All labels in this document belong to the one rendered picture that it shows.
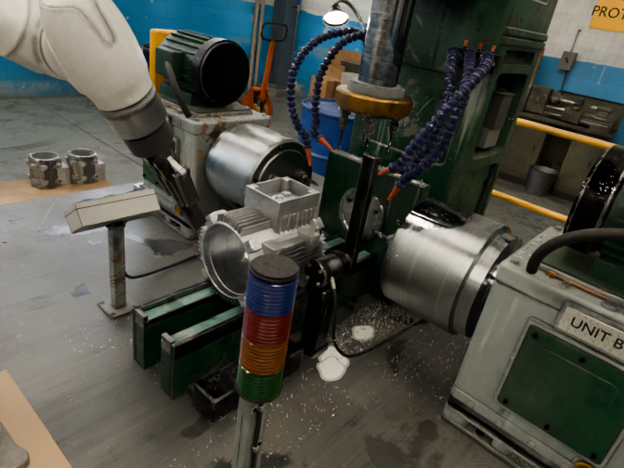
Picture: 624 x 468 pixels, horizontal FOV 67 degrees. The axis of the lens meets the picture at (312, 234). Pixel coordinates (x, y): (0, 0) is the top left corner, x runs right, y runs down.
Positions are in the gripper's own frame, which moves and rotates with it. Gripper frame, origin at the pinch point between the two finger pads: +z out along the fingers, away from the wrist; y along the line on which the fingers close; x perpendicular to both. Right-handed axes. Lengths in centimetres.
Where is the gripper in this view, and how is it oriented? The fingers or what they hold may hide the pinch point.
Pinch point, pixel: (192, 212)
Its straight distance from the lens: 92.5
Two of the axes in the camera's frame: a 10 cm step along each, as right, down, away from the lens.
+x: -6.6, 6.5, -3.9
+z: 2.0, 6.5, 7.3
